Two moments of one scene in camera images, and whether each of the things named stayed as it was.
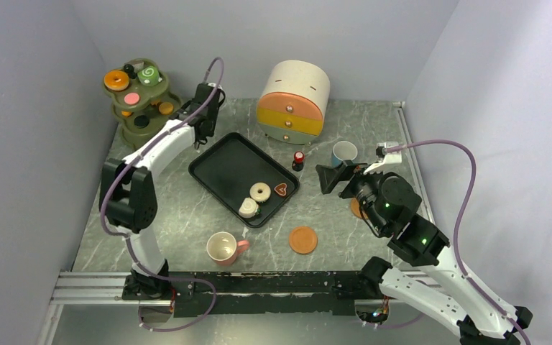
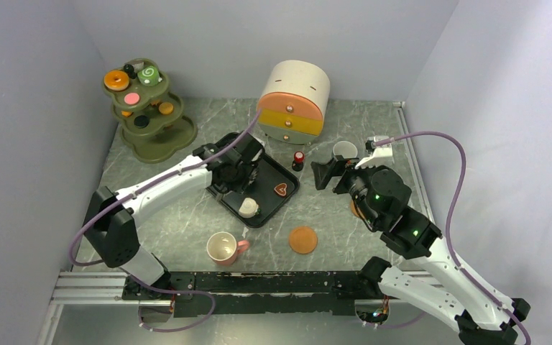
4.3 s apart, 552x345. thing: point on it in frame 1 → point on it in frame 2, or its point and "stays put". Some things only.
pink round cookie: [131, 100] stays put
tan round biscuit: [165, 108] stays put
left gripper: [215, 116] → [239, 185]
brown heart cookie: [281, 188] stays put
